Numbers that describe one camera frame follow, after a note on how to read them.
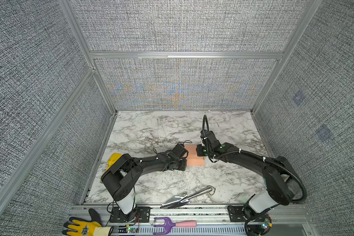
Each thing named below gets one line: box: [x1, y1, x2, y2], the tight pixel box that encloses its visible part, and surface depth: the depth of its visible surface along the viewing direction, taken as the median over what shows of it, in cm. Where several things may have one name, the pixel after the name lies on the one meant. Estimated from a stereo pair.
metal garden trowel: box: [159, 186, 213, 209], surface depth 79 cm
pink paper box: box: [184, 144, 205, 167], surface depth 91 cm
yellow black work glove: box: [62, 208, 112, 236], surface depth 69 cm
